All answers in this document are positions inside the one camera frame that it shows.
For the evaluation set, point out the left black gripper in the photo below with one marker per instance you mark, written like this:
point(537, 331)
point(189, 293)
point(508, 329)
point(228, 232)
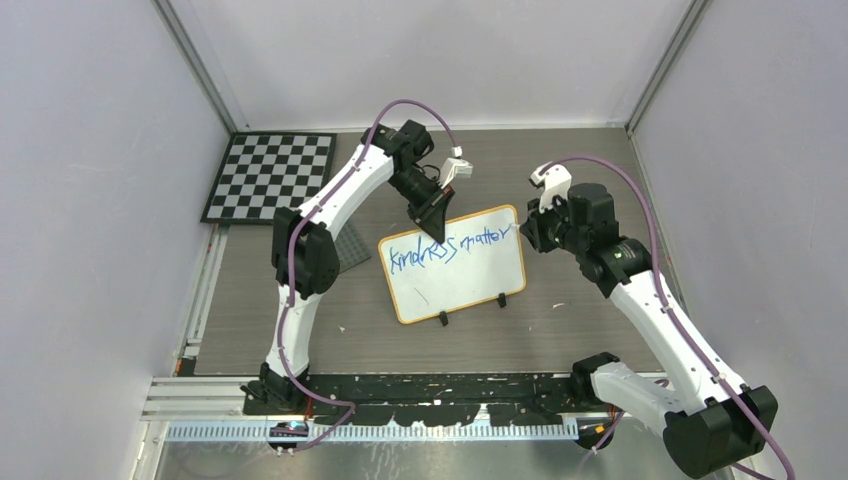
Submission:
point(431, 216)

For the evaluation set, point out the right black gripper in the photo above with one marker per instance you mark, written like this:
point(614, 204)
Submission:
point(533, 227)

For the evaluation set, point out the yellow framed whiteboard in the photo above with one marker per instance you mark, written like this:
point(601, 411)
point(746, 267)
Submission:
point(481, 260)

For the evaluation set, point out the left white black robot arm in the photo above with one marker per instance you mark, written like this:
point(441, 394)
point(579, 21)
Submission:
point(306, 259)

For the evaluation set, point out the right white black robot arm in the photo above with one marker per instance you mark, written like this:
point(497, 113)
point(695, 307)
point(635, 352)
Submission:
point(709, 418)

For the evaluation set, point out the grey studded baseplate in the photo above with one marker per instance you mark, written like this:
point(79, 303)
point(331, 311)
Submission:
point(351, 248)

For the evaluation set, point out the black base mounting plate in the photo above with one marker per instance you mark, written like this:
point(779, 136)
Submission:
point(435, 400)

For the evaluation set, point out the black white checkerboard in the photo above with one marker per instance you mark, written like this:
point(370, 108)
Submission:
point(263, 171)

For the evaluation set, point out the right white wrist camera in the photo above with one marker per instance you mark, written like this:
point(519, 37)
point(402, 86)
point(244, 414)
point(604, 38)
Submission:
point(552, 180)

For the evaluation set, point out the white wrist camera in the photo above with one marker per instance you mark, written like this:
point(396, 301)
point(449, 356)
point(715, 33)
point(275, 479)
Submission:
point(552, 180)
point(454, 167)

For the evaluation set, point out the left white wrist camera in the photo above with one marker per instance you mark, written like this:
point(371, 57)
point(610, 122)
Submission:
point(454, 167)

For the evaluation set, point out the aluminium frame rail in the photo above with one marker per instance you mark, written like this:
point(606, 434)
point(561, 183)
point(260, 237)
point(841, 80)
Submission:
point(210, 408)

